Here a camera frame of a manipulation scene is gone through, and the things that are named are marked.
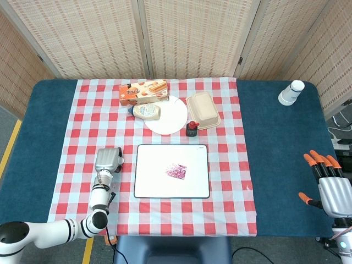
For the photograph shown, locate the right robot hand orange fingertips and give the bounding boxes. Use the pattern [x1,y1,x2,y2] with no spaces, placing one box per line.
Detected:
[298,150,352,218]

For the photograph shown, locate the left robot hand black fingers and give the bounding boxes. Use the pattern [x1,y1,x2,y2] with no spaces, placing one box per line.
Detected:
[94,147,125,174]

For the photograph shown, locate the pink patterned packet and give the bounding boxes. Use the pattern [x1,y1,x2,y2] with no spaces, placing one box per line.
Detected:
[165,163,188,180]

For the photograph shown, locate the red white checkered tablecloth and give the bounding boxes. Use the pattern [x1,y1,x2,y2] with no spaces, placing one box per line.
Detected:
[45,77,259,238]

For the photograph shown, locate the white board with black edge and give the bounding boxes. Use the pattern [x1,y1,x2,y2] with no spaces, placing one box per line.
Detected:
[134,144,211,199]

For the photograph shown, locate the white power strip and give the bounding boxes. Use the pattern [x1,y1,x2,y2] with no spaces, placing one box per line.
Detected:
[329,137,352,151]

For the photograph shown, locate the cream mayonnaise squeeze bottle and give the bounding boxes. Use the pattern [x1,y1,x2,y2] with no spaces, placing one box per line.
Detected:
[127,103,162,121]

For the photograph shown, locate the white round plate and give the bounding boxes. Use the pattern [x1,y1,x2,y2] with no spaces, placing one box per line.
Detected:
[144,95,189,135]

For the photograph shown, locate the orange biscuit box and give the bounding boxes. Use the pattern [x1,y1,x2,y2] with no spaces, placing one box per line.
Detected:
[119,79,169,107]

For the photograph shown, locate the dark blue table cover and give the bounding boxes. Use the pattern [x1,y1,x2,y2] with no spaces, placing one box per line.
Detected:
[0,79,342,239]

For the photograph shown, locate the black bottle with red cap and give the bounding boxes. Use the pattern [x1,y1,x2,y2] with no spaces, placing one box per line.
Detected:
[185,120,200,138]

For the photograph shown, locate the beige lidded food container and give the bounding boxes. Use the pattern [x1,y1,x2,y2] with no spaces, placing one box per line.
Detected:
[185,92,222,130]

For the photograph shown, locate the dark blue padded seat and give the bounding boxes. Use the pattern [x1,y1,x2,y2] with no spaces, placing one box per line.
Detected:
[113,235,232,264]

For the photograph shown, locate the white paper cup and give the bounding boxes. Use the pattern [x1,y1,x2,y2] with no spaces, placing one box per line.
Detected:
[278,80,306,106]

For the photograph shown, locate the woven folding screen panel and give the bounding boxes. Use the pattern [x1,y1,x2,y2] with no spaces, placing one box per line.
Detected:
[0,10,54,119]
[280,0,352,119]
[137,0,261,80]
[0,0,151,80]
[233,0,338,82]

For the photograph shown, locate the black floor cable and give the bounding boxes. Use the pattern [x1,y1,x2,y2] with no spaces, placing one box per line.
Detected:
[230,246,272,264]

